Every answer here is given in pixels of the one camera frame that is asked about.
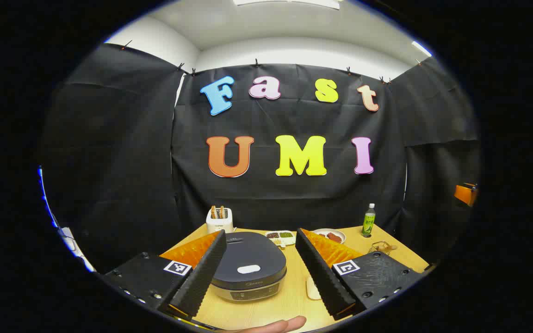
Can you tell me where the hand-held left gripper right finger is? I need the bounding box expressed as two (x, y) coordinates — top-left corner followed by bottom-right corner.
(294, 228), (429, 321)

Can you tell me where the clear wire chopstick holder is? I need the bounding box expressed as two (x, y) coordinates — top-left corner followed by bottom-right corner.
(367, 240), (399, 256)

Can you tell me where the white divided dish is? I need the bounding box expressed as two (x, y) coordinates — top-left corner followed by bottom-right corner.
(265, 230), (296, 247)

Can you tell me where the pile of white rice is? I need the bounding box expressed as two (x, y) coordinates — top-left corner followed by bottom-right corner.
(306, 275), (323, 301)

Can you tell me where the black backdrop cloth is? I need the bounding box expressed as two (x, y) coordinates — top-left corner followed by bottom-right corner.
(40, 43), (482, 273)

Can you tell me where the white round plate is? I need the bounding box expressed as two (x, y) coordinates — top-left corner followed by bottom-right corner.
(312, 228), (347, 245)

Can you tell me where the white toaster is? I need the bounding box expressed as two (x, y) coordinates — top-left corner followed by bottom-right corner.
(206, 207), (234, 234)

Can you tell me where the green drink bottle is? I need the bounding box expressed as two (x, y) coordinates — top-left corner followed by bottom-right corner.
(362, 203), (377, 238)

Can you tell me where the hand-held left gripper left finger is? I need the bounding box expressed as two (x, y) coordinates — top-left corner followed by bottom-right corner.
(102, 230), (228, 324)

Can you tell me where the dark grey rice cooker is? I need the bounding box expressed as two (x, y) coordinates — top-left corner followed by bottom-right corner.
(210, 231), (288, 303)

